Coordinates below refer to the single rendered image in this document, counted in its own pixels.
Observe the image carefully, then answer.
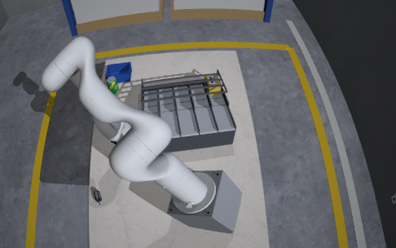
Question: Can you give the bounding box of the green drink can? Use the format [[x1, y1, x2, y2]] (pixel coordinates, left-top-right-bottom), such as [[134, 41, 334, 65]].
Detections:
[[107, 76, 119, 95]]

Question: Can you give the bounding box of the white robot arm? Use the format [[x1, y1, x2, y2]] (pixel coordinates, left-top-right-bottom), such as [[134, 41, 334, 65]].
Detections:
[[41, 36, 216, 214]]

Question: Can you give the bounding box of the blue open bin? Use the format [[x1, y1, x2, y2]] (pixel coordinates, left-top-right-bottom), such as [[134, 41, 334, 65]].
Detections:
[[105, 62, 132, 83]]

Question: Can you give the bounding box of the yellow butter carton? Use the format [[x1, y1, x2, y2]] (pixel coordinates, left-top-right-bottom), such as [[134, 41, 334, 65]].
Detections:
[[205, 75, 221, 92]]

